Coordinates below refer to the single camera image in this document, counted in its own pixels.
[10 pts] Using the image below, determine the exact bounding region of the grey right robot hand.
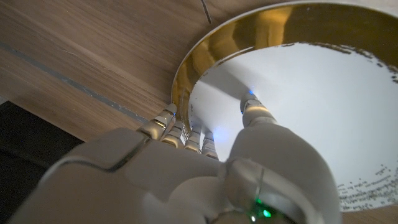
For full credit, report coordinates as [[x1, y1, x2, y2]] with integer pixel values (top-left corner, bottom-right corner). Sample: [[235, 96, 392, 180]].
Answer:
[[9, 91, 343, 224]]

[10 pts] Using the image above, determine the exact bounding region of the white plate with gold rim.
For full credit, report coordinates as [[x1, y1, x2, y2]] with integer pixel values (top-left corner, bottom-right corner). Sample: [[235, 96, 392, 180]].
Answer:
[[170, 0, 398, 213]]

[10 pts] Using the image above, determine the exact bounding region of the grey tape outline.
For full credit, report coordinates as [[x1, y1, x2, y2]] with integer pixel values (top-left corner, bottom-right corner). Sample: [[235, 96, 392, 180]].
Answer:
[[0, 42, 149, 124]]

